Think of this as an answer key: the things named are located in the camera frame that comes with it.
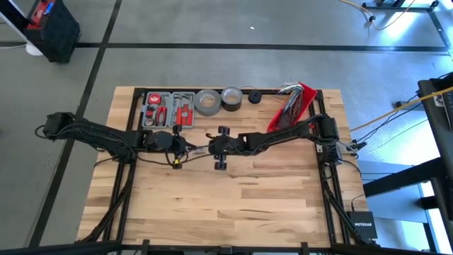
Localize red plastic bin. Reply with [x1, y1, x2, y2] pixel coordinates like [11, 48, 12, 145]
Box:
[266, 81, 319, 133]

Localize grey hammer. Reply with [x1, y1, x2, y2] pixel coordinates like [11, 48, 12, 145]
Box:
[173, 93, 193, 108]

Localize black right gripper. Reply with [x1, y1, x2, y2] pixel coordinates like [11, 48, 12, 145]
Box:
[207, 125, 249, 171]

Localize black aluminium table frame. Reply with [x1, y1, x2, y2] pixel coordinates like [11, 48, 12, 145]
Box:
[76, 86, 376, 255]

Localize black Netgear switch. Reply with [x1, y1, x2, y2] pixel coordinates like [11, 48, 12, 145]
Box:
[345, 210, 379, 241]

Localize grey tray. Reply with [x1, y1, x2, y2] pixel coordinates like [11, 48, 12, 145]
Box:
[193, 89, 223, 118]

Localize grey open tool case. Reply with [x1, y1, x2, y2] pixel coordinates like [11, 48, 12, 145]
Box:
[141, 91, 197, 130]

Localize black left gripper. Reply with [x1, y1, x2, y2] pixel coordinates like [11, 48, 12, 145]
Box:
[144, 123, 198, 171]

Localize white and black post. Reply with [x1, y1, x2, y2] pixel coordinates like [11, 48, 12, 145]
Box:
[0, 0, 44, 57]

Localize small black tape roll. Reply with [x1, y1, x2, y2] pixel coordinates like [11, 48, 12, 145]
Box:
[247, 89, 263, 105]

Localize black workbench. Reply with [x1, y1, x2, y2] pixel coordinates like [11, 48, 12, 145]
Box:
[362, 70, 453, 255]

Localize black box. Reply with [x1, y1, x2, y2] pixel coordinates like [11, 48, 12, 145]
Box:
[220, 85, 244, 113]

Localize red handled pliers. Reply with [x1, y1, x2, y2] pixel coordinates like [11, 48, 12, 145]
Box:
[154, 105, 168, 127]

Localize black crate red top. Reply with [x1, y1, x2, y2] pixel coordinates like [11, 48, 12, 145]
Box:
[25, 0, 82, 64]

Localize yellow cable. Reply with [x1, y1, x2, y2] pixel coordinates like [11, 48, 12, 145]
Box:
[349, 86, 453, 132]

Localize multicoloured cable bundle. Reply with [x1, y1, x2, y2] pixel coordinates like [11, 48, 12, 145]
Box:
[277, 82, 306, 125]

